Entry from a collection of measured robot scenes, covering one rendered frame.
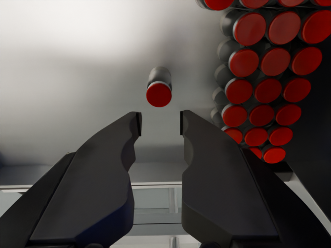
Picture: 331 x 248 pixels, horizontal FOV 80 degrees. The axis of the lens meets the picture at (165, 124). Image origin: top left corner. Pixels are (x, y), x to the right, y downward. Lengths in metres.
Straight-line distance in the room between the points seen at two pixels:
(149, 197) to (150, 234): 0.70
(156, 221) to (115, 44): 1.02
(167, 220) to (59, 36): 1.03
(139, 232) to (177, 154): 0.89
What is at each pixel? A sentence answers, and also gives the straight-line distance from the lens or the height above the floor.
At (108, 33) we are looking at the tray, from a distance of 0.20.
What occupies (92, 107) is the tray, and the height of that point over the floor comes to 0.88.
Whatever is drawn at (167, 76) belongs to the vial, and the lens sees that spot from 0.18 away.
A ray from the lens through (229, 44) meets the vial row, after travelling 0.18.
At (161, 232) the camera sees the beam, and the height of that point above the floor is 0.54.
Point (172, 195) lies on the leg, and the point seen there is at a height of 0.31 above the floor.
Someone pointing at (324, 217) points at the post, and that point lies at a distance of 0.27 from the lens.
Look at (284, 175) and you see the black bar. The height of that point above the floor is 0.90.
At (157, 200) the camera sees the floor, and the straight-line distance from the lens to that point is 1.80.
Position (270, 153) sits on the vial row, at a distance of 0.22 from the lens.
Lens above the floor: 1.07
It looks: 58 degrees down
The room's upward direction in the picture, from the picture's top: 180 degrees counter-clockwise
